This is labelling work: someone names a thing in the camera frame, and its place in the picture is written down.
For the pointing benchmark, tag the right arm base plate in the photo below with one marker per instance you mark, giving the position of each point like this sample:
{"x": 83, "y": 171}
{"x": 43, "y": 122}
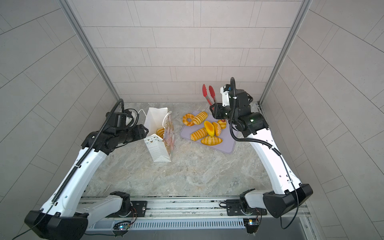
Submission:
{"x": 233, "y": 208}

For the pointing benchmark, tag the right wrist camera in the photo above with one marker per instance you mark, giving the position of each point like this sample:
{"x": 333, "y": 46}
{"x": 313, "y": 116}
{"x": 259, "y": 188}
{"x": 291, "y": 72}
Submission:
{"x": 240, "y": 100}

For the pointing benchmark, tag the orange oval fake bread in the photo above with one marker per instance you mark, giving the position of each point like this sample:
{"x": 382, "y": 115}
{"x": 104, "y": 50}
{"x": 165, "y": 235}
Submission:
{"x": 209, "y": 128}

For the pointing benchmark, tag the red metal tongs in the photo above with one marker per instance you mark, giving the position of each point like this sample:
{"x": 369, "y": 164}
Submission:
{"x": 209, "y": 94}

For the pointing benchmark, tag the circuit board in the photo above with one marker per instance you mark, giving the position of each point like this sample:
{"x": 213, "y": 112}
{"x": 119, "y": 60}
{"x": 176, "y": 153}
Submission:
{"x": 122, "y": 226}
{"x": 251, "y": 225}

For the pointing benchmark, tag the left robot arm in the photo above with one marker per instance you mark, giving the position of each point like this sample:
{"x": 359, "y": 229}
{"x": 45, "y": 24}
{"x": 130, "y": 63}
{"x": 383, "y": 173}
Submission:
{"x": 60, "y": 218}

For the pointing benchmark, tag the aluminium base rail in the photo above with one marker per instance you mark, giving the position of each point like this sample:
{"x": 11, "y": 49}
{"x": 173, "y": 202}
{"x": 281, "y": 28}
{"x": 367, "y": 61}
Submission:
{"x": 186, "y": 207}

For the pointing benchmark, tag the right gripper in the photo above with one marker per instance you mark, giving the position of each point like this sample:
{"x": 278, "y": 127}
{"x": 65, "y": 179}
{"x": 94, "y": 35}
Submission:
{"x": 216, "y": 110}

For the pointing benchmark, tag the right circuit board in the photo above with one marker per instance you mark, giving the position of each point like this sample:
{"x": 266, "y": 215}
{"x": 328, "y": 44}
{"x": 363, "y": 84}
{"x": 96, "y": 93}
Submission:
{"x": 251, "y": 225}

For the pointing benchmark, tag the white cartoon paper bag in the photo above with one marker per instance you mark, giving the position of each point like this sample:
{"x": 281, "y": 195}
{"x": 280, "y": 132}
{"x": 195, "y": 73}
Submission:
{"x": 160, "y": 140}

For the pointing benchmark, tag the ring shaped fake bread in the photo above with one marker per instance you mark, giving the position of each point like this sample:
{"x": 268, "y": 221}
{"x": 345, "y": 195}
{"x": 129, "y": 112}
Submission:
{"x": 187, "y": 120}

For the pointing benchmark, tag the striped spiral fake bread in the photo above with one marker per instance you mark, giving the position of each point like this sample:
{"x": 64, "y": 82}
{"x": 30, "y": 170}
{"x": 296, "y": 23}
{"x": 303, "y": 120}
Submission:
{"x": 199, "y": 134}

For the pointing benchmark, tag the twisted fake bread top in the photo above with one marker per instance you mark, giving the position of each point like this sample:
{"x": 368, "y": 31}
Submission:
{"x": 160, "y": 132}

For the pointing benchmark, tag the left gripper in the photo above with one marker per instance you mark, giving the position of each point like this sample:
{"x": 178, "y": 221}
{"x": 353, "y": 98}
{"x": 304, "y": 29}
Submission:
{"x": 141, "y": 132}

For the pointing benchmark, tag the fake croissant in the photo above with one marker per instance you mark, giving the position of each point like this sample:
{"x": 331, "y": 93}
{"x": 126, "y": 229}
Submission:
{"x": 211, "y": 141}

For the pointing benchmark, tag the left circuit board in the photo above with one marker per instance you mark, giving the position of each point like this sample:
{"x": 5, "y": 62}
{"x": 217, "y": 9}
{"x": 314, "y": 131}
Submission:
{"x": 122, "y": 226}

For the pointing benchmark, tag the striped fake bread left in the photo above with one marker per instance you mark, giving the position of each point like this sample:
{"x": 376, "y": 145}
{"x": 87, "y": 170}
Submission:
{"x": 199, "y": 118}

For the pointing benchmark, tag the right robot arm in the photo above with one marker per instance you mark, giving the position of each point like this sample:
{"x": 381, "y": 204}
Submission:
{"x": 288, "y": 191}

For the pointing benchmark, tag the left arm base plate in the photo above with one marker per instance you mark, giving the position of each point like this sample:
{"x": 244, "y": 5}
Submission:
{"x": 139, "y": 207}

